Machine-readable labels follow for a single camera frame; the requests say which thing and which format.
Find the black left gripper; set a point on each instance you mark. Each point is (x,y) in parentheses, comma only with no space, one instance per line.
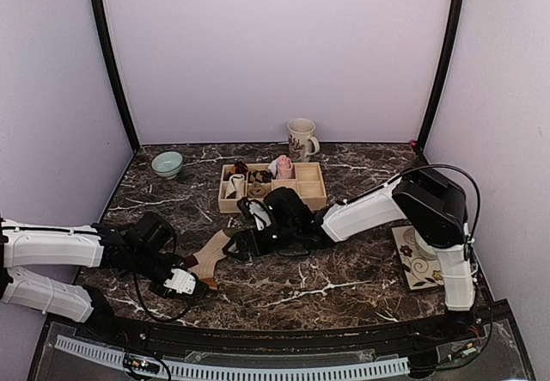
(171,292)

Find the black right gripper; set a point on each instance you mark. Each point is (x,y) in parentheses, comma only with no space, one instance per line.
(246,243)

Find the beige striped cuff sock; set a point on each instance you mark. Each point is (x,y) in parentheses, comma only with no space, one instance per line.
(203,263)

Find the wooden compartment organizer box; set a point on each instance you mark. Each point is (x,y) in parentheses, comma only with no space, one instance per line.
(307,183)

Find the pink patterned long sock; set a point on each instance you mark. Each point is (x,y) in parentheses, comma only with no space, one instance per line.
(282,168)

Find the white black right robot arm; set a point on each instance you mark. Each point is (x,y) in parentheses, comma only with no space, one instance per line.
(434,206)

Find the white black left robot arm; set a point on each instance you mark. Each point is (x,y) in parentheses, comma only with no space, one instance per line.
(134,248)

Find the white ribbed rolled sock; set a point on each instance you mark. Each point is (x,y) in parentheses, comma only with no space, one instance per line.
(235,189)

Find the dark argyle rolled sock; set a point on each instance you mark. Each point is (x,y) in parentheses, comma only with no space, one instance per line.
(260,176)

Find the light blue ceramic bowl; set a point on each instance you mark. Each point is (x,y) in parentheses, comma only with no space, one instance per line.
(167,164)

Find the coral pattern ceramic mug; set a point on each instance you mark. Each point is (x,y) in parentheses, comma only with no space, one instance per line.
(302,142)

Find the floral pattern coaster tile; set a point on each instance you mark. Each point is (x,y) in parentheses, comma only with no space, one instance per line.
(420,274)

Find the pale green candle dish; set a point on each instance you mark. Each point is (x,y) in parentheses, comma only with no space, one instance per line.
(421,246)

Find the black front table rail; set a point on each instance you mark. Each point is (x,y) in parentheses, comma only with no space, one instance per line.
(411,322)

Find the white slotted cable duct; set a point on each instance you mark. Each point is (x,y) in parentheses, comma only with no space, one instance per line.
(225,366)

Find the black left frame post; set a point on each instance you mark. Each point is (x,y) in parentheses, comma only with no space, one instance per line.
(110,62)

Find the black frame post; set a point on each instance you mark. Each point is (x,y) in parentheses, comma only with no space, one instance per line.
(110,62)
(440,76)

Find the black right frame post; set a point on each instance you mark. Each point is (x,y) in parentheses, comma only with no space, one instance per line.
(440,76)

